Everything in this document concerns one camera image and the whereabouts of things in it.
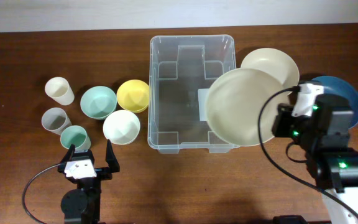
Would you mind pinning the clear plastic storage bin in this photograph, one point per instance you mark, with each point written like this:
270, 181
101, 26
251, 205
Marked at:
179, 66

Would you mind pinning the cream plate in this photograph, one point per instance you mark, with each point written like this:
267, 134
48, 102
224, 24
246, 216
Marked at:
234, 102

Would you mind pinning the mint green plastic cup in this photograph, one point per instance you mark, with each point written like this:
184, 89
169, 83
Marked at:
77, 136

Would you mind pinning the cream plastic cup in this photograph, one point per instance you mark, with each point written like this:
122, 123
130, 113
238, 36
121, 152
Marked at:
59, 90

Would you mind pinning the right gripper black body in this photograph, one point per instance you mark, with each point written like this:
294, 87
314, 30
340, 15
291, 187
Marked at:
292, 127

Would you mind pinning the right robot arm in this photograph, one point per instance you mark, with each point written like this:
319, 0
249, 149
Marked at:
324, 136

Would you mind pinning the dark blue plate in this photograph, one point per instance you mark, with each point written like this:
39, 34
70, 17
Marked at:
337, 86

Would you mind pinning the white label in bin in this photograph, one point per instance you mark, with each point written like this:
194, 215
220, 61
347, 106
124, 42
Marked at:
202, 95

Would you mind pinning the yellow bowl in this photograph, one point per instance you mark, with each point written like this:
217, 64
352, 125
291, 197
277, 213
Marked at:
133, 95

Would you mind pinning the white bowl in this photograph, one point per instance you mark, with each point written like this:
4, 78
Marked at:
121, 127

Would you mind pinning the beige plate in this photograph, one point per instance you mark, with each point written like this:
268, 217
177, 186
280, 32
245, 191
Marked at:
276, 63

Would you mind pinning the translucent grey plastic cup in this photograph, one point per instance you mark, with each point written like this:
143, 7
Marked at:
55, 120

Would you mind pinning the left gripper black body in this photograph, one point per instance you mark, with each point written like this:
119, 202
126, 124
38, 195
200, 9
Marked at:
95, 183

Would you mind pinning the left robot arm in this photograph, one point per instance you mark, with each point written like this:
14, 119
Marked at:
82, 205

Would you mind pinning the mint green bowl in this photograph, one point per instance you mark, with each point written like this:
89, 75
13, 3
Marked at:
98, 102

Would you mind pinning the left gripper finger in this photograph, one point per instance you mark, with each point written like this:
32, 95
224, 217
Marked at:
69, 154
111, 158

